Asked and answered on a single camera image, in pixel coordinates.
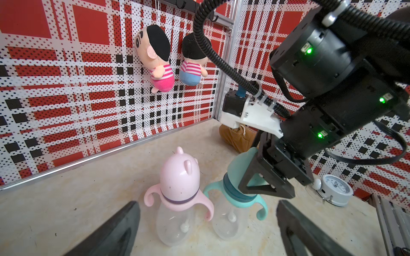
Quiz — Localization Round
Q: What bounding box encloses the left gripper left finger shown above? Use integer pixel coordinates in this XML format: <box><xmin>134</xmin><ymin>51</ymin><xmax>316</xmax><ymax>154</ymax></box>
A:
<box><xmin>66</xmin><ymin>201</ymin><xmax>141</xmax><ymax>256</ymax></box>

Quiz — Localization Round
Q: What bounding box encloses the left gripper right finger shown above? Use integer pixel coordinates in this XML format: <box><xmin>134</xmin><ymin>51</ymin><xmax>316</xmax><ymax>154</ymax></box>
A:
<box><xmin>277</xmin><ymin>200</ymin><xmax>351</xmax><ymax>256</ymax></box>

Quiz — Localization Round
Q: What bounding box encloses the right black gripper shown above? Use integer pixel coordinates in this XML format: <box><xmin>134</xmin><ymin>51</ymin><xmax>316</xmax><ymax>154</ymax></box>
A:
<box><xmin>238</xmin><ymin>130</ymin><xmax>314</xmax><ymax>199</ymax></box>

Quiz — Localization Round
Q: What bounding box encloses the mint green bottle cap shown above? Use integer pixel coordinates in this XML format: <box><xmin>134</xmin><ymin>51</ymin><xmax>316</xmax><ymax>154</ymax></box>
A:
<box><xmin>227</xmin><ymin>147</ymin><xmax>268</xmax><ymax>196</ymax></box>

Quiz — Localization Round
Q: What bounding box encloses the clear baby bottle top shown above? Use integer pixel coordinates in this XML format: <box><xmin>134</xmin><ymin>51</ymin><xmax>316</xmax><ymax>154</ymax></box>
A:
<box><xmin>156</xmin><ymin>203</ymin><xmax>195</xmax><ymax>246</ymax></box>

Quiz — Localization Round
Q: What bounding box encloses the clear baby bottle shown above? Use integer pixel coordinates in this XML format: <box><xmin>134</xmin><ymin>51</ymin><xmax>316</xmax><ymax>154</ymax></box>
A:
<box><xmin>156</xmin><ymin>203</ymin><xmax>195</xmax><ymax>246</ymax></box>
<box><xmin>211</xmin><ymin>195</ymin><xmax>249</xmax><ymax>241</ymax></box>

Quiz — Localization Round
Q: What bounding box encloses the clear baby bottle bottom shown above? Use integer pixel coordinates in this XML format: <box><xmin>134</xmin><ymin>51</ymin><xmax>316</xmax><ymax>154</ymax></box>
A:
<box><xmin>211</xmin><ymin>195</ymin><xmax>249</xmax><ymax>241</ymax></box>

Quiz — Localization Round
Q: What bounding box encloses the pink pig cap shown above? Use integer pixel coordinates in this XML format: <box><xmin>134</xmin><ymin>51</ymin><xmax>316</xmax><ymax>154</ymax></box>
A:
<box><xmin>160</xmin><ymin>147</ymin><xmax>200</xmax><ymax>204</ymax></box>

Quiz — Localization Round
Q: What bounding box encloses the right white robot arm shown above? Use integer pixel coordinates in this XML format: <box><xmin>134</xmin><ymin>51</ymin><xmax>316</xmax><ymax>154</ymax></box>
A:
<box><xmin>193</xmin><ymin>1</ymin><xmax>410</xmax><ymax>199</ymax></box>

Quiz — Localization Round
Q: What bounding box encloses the small white alarm clock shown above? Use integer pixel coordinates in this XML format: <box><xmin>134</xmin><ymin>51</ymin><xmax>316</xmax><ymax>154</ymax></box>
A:
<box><xmin>312</xmin><ymin>175</ymin><xmax>353</xmax><ymax>207</ymax></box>

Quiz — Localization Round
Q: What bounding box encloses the brown teddy bear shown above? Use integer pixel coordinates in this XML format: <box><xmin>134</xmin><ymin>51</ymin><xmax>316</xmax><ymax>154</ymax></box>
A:
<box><xmin>219</xmin><ymin>124</ymin><xmax>257</xmax><ymax>153</ymax></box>

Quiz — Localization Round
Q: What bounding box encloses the doll with blue pants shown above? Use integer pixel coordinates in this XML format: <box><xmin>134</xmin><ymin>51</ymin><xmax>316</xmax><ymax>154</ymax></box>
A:
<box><xmin>179</xmin><ymin>33</ymin><xmax>209</xmax><ymax>86</ymax></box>

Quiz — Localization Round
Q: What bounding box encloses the doll with pink pants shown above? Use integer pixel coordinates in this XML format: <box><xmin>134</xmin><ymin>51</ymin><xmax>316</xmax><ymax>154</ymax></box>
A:
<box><xmin>135</xmin><ymin>25</ymin><xmax>175</xmax><ymax>94</ymax></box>

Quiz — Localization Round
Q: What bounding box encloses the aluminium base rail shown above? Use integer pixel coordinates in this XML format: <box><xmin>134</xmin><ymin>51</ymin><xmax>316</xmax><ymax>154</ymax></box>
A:
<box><xmin>368</xmin><ymin>194</ymin><xmax>410</xmax><ymax>256</ymax></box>

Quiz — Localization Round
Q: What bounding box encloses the black hook rail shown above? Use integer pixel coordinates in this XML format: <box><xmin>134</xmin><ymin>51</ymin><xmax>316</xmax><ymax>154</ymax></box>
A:
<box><xmin>160</xmin><ymin>0</ymin><xmax>234</xmax><ymax>28</ymax></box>

